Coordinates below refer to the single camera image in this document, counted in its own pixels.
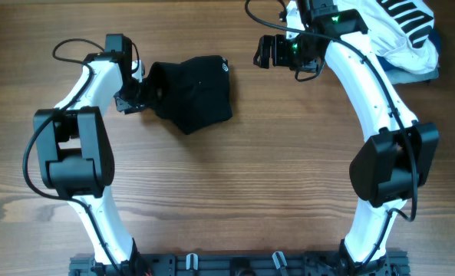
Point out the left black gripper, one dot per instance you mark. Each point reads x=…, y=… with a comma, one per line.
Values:
x=126, y=107

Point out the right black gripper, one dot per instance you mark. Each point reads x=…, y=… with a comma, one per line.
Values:
x=271, y=50

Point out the black t-shirt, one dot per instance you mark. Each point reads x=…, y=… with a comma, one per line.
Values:
x=192, y=94

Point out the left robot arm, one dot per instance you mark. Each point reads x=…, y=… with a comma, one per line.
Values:
x=69, y=156

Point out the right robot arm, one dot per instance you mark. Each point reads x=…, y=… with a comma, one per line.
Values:
x=398, y=149

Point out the light blue folded garment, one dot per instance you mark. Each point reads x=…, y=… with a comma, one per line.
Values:
x=399, y=76

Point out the white black-striped folded garment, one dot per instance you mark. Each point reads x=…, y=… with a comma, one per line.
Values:
x=399, y=31

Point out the dark blue folded garment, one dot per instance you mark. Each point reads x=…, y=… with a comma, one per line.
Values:
x=433, y=37

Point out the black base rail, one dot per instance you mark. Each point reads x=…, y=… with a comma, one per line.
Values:
x=235, y=264

